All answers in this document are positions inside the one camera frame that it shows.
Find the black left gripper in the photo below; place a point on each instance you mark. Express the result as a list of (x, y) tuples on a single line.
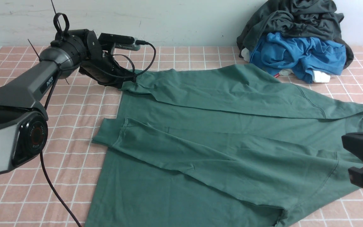
[(101, 66)]

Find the green long-sleeve top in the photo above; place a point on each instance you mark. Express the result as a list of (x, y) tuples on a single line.
[(228, 147)]

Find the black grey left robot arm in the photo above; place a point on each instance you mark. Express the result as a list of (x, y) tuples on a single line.
[(23, 118)]

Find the pink grid tablecloth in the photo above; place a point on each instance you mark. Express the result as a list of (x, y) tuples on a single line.
[(76, 109)]

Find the blue crumpled garment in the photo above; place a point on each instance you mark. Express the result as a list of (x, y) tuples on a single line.
[(302, 55)]

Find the dark grey crumpled garment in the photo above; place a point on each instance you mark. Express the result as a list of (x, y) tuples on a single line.
[(295, 19)]

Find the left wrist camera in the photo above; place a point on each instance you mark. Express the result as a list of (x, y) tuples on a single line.
[(109, 42)]

